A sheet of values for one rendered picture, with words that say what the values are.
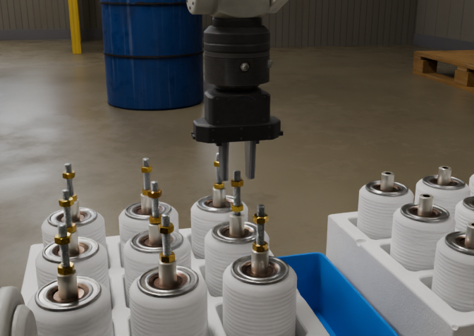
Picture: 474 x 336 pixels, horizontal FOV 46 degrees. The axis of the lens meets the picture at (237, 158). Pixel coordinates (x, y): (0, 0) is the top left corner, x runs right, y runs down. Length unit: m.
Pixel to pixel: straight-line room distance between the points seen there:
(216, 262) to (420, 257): 0.32
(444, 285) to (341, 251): 0.27
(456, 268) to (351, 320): 0.24
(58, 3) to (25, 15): 0.41
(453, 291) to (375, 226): 0.23
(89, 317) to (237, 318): 0.18
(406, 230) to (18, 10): 6.54
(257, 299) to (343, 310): 0.34
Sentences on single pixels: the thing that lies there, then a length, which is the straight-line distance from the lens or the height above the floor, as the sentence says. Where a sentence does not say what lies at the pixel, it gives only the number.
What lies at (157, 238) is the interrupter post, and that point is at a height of 0.26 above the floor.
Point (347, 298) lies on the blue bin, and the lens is 1.00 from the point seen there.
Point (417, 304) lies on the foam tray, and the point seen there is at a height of 0.17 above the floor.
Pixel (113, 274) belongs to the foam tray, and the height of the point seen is 0.18.
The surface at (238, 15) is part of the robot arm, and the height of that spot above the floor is 0.56.
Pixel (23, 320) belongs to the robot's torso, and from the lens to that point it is 0.46.
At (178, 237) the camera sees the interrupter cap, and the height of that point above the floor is 0.25.
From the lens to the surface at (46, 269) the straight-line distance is 0.79.
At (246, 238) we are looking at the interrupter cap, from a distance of 0.81.
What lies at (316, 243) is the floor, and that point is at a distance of 1.40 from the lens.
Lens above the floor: 0.60
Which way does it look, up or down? 17 degrees down
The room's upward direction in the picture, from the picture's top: straight up
